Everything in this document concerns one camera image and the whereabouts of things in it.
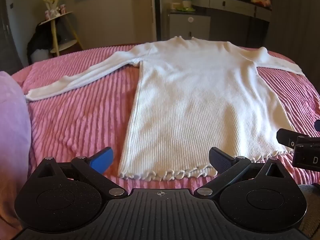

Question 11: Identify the pink ribbed blanket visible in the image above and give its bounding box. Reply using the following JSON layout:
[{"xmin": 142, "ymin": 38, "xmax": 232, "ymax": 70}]
[{"xmin": 11, "ymin": 41, "xmax": 320, "ymax": 190}]

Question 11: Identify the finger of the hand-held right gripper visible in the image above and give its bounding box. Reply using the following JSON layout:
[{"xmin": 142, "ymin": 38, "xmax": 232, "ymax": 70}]
[{"xmin": 276, "ymin": 128, "xmax": 311, "ymax": 148}]

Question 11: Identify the black clothing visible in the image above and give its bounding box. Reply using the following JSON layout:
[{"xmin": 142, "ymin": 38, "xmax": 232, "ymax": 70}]
[{"xmin": 27, "ymin": 20, "xmax": 57, "ymax": 56}]

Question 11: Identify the white ribbed knit sweater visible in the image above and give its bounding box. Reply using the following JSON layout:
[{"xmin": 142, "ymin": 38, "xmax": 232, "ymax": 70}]
[{"xmin": 24, "ymin": 36, "xmax": 306, "ymax": 180}]

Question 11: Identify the cream wrapped flower bouquet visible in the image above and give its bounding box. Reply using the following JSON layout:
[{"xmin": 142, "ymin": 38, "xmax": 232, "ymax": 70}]
[{"xmin": 40, "ymin": 0, "xmax": 62, "ymax": 18}]

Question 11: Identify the tall white and black panel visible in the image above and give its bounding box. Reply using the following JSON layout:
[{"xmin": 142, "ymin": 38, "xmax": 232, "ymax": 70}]
[{"xmin": 150, "ymin": 0, "xmax": 162, "ymax": 42}]

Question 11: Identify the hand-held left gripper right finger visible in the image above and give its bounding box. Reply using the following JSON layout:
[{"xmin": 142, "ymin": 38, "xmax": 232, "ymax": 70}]
[{"xmin": 194, "ymin": 147, "xmax": 286, "ymax": 197}]

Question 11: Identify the pink pillow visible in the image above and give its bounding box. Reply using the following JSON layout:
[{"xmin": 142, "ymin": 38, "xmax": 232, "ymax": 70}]
[{"xmin": 0, "ymin": 70, "xmax": 32, "ymax": 240}]

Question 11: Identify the wooden tripod shelf stand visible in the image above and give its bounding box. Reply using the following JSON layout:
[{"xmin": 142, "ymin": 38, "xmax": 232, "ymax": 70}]
[{"xmin": 37, "ymin": 11, "xmax": 84, "ymax": 57}]

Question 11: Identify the grey vanity desk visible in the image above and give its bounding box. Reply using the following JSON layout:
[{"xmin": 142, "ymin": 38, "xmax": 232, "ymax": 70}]
[{"xmin": 192, "ymin": 0, "xmax": 273, "ymax": 48}]

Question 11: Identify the grey round bin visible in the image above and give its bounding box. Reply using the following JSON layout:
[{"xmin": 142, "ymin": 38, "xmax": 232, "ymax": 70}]
[{"xmin": 29, "ymin": 47, "xmax": 51, "ymax": 65}]

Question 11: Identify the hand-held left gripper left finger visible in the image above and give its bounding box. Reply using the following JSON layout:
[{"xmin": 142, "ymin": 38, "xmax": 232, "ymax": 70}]
[{"xmin": 32, "ymin": 147, "xmax": 128, "ymax": 197}]

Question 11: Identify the grey drawer cabinet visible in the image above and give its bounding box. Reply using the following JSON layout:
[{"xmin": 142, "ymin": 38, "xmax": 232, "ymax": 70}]
[{"xmin": 167, "ymin": 8, "xmax": 211, "ymax": 41}]

